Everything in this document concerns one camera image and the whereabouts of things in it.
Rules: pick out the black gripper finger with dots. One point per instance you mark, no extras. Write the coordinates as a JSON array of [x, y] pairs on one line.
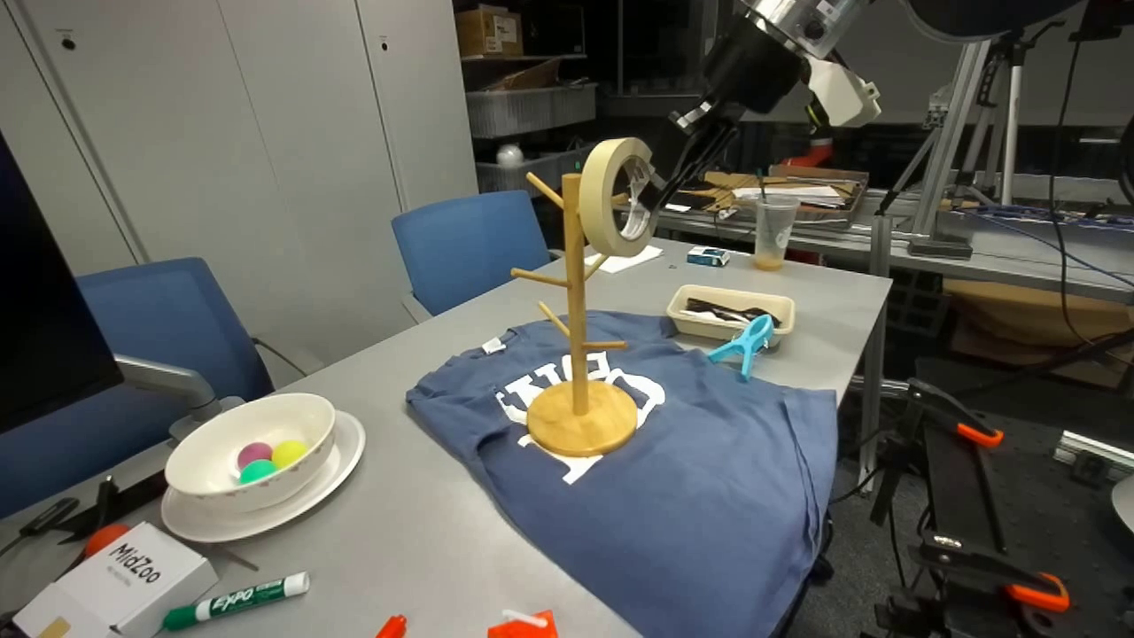
[[640, 201], [696, 153]]

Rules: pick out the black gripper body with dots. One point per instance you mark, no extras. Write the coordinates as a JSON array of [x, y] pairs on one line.
[[764, 83]]

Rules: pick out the white tape roll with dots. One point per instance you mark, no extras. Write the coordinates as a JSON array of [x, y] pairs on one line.
[[598, 197]]

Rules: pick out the blue plastic clip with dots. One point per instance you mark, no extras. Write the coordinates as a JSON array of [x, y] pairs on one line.
[[746, 341]]

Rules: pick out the wooden peg stand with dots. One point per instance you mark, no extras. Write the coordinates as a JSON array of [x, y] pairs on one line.
[[579, 429]]

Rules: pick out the white paper sheet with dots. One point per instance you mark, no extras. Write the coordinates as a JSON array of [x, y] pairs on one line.
[[640, 255]]

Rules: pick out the small blue box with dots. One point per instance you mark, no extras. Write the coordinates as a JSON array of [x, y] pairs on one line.
[[706, 255]]

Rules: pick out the grey storage bin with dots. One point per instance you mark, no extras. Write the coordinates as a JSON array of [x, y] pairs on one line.
[[537, 166], [532, 107]]

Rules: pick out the clear plastic cup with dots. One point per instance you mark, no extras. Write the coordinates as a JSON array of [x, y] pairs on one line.
[[773, 231]]

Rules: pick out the beige cutlery tray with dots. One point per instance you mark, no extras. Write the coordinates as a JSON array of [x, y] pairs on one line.
[[685, 320]]

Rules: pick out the wooden tray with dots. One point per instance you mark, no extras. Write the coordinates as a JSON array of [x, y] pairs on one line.
[[826, 197]]

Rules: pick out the white round cap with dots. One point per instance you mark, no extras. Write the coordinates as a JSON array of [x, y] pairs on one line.
[[512, 156]]

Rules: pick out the blue office chair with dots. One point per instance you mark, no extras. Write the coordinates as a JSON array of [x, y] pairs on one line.
[[466, 243], [180, 320]]

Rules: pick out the brown cardboard box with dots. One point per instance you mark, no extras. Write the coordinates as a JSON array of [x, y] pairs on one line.
[[486, 34]]

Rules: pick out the blue printed t-shirt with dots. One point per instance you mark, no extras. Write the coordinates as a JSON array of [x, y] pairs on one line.
[[709, 497]]

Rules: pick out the grey work table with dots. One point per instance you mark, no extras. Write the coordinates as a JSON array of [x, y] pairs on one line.
[[1015, 253]]

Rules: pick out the brown cardboard sheet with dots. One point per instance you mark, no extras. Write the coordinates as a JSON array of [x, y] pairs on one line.
[[1030, 314]]

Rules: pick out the grey metal cabinet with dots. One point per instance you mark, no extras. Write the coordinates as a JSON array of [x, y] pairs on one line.
[[236, 153]]

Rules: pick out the white plate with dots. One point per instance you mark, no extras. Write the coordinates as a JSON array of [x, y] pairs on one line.
[[321, 484]]

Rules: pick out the yellow ball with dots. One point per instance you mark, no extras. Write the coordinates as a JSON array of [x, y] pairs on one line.
[[291, 450]]

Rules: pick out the small orange object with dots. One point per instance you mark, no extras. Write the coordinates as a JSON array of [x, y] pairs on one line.
[[525, 625]]

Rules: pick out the pink ball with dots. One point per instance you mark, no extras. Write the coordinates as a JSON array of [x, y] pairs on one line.
[[252, 456]]

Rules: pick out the green ball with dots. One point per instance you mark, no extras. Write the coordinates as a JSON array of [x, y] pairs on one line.
[[256, 471]]

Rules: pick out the white bowl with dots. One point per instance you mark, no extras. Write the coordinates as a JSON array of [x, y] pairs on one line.
[[214, 471]]

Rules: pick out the green marker pen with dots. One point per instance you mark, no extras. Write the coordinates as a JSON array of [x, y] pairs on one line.
[[236, 600]]

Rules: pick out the black hand tool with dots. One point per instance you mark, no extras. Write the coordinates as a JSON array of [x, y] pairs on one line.
[[120, 497]]

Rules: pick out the black monitor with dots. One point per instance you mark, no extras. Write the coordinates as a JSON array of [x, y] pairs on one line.
[[36, 320]]

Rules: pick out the white cardboard box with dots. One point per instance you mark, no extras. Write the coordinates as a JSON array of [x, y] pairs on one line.
[[120, 586]]

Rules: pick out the aluminium frame post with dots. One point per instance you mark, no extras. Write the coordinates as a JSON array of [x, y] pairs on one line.
[[944, 130]]

